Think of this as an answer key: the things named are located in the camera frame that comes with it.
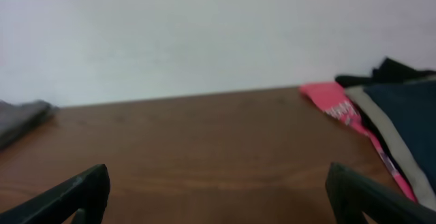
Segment red printed shirt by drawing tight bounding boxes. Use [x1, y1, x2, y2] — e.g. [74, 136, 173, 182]
[299, 82, 417, 202]

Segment light grey garment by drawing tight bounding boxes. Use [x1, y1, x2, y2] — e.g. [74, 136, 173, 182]
[345, 86, 435, 210]

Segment black garment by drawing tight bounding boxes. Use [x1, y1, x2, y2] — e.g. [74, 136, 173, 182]
[334, 57, 435, 88]

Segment navy blue garment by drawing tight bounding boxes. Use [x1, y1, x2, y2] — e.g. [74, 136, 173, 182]
[364, 80, 435, 188]

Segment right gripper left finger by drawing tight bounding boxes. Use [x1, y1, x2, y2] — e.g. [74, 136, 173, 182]
[1, 164, 110, 224]

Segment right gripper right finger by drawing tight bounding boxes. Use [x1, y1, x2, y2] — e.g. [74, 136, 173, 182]
[325, 162, 435, 224]

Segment grey shorts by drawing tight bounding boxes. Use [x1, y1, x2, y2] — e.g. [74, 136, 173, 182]
[1, 100, 58, 150]

